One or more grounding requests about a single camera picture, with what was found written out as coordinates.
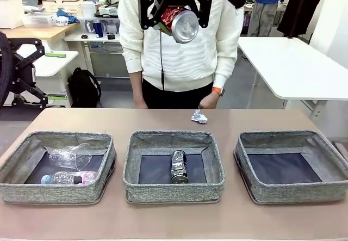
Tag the clear bottle pink label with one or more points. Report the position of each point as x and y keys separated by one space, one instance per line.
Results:
x=68 y=178

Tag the wooden top table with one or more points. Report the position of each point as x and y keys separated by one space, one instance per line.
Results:
x=40 y=33

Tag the beige slotted crate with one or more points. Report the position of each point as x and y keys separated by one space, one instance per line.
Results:
x=62 y=7

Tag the white knit sweater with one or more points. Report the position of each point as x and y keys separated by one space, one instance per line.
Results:
x=190 y=61

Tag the black backpack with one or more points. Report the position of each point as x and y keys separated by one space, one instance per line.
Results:
x=83 y=88

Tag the black trousers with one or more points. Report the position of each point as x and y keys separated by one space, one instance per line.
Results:
x=176 y=99

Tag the blue drink bottle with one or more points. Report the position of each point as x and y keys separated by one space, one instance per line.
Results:
x=98 y=30

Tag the white workbench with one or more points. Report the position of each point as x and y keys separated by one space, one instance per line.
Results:
x=73 y=37

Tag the small black device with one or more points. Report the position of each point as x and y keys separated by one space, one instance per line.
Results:
x=111 y=36

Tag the white perforated plastic basket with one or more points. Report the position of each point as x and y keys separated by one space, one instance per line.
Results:
x=38 y=20

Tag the small white labelled box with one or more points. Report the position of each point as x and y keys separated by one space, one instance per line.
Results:
x=61 y=22

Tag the large white table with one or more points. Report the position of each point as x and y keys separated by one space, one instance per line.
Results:
x=285 y=67

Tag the person's right hand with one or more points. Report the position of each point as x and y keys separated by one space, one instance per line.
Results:
x=140 y=104

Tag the white cylindrical container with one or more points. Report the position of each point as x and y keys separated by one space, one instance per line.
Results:
x=88 y=9

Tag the white plastic storage box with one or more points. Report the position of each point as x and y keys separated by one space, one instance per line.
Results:
x=11 y=9

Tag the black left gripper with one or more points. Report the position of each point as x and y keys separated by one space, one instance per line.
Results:
x=24 y=73

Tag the hanging black coat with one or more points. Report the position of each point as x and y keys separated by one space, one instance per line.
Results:
x=301 y=7

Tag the blue cloth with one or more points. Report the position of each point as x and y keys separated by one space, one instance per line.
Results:
x=72 y=19

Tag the small black gadget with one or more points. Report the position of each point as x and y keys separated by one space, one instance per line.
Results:
x=84 y=37

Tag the clear plastic cup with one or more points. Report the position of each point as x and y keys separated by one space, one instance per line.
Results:
x=68 y=156

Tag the crushed black blue can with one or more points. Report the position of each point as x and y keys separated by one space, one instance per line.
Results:
x=179 y=167

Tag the white height-adjustable desk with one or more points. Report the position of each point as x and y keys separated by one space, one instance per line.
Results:
x=54 y=64

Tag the person's right forearm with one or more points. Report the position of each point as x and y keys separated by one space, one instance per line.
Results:
x=136 y=86

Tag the white paper ball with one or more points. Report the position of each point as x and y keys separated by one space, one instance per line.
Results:
x=199 y=117

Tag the crushed red can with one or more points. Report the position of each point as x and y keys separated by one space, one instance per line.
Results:
x=185 y=26

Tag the grey fabric basket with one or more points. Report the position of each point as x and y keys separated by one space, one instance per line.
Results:
x=54 y=193
x=174 y=193
x=299 y=193

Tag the person's left hand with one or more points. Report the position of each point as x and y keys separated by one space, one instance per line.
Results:
x=209 y=102

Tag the white labelled device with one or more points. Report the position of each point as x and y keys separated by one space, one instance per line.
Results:
x=108 y=9

